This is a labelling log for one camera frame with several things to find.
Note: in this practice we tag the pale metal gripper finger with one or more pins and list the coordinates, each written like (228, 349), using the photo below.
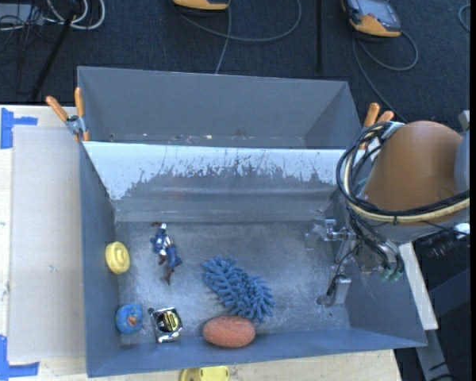
(333, 233)
(340, 289)

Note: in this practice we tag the grey metal bin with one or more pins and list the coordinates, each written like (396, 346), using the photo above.
(262, 197)

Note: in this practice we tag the blue chenille duster cloth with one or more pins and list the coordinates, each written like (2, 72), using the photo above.
(240, 290)

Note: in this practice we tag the orange oval sponge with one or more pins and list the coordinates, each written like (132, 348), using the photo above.
(229, 332)

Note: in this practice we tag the blue toy action figure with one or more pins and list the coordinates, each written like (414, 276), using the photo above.
(166, 250)

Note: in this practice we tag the black and yellow tape measure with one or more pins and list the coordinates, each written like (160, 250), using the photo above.
(167, 324)

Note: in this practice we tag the blue toy doughnut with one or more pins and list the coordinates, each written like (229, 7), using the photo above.
(129, 318)

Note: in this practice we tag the pale wood flat board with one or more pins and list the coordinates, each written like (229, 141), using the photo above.
(43, 244)

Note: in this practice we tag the black cylinder on white bracket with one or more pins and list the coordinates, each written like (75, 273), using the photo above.
(440, 240)

